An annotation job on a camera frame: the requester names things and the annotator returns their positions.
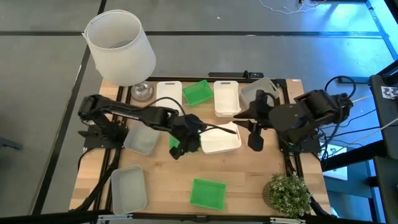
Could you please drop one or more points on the grey metal foot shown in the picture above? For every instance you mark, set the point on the grey metal foot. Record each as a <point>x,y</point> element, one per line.
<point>11,144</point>

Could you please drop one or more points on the white flat sheet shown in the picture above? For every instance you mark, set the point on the white flat sheet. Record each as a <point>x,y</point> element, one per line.
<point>337,172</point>

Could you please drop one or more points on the black side cart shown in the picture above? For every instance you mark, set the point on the black side cart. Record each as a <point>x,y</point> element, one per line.
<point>385,124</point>

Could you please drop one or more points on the black flat mounting bracket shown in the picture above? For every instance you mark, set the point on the black flat mounting bracket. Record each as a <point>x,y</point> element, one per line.
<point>236,75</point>

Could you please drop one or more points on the black aluminium table frame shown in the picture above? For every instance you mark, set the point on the black aluminium table frame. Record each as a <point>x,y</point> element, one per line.
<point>174,78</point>

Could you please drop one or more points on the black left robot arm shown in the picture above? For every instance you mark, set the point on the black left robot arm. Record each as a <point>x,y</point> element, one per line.
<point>140,113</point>

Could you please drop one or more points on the silver metal bracket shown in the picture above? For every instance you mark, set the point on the silver metal bracket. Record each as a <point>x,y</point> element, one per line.
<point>115,217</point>
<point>287,220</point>

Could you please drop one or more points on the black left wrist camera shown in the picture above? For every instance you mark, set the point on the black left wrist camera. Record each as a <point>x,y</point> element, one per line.
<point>177,153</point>

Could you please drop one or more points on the white shade table lamp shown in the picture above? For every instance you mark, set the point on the white shade table lamp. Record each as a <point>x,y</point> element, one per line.
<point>119,56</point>

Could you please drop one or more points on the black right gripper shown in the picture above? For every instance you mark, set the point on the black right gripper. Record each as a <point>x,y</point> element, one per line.
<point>262,109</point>

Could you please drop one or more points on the white fiducial marker sheet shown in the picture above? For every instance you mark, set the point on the white fiducial marker sheet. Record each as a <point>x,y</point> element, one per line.
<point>390,92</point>

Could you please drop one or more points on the grey plastic basket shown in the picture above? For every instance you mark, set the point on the grey plastic basket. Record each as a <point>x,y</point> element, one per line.
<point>141,140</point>
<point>129,189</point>
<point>262,84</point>

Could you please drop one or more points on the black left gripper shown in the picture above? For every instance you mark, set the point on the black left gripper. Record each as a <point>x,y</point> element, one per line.
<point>189,130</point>

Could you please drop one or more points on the small potted green plant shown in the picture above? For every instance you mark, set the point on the small potted green plant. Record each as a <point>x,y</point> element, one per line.
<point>289,194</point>

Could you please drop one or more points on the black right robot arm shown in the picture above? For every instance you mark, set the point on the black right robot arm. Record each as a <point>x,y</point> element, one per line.
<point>295,121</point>

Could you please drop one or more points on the white plastic basket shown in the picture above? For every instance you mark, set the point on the white plastic basket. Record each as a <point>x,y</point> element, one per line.
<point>220,143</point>
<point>168,93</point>
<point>226,99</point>

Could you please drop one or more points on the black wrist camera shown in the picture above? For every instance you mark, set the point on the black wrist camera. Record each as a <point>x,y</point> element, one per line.
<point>255,142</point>
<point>177,153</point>

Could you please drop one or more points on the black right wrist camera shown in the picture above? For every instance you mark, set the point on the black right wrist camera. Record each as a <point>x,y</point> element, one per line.
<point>255,142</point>

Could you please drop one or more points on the green plastic basket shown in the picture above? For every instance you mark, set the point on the green plastic basket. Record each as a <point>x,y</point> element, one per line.
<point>173,142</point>
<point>207,194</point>
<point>198,93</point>

